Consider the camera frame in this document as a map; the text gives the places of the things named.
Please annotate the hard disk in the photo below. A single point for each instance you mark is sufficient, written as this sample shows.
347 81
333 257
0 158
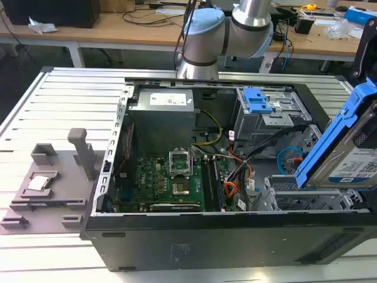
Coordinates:
324 147

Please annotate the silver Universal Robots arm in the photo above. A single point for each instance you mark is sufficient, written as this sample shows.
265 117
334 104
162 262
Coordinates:
206 38

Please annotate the metal disk bay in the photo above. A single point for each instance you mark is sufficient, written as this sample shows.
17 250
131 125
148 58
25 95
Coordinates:
294 197

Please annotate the crumpled clear plastic bag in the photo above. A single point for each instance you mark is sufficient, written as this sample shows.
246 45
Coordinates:
41 26
340 29

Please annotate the blue cardboard box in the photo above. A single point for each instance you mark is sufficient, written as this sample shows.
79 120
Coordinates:
360 15

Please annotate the wooden desk with clutter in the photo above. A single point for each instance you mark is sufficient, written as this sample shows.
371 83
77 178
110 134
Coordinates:
318 44

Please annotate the small black cube device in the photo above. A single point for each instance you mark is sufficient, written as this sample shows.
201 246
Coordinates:
304 24

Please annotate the blue plastic drive carrier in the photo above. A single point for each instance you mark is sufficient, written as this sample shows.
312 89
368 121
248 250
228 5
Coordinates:
256 101

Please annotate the metal drive cage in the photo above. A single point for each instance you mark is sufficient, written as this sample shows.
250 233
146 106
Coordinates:
259 126

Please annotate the black RAM slots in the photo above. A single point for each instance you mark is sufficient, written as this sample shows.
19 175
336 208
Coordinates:
212 185

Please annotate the grey power supply unit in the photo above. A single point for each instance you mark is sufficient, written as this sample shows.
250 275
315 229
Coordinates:
165 112

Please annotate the CPU socket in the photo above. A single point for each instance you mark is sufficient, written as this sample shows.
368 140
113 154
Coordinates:
181 188

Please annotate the black graphics card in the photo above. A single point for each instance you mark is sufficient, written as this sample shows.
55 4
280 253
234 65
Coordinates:
176 207

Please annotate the long wooden desk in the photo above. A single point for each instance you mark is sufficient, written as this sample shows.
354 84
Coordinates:
117 34

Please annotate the green motherboard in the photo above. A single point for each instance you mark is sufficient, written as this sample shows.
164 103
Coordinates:
153 179

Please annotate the black open PC case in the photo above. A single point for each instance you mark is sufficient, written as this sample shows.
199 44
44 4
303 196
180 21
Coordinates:
206 241

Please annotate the black box on desk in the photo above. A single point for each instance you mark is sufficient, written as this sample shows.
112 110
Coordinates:
50 11

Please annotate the grey parts rack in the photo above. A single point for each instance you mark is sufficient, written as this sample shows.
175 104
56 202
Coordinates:
59 179

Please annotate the silver CPU chip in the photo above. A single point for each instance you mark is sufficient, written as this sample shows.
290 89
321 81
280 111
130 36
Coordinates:
37 182

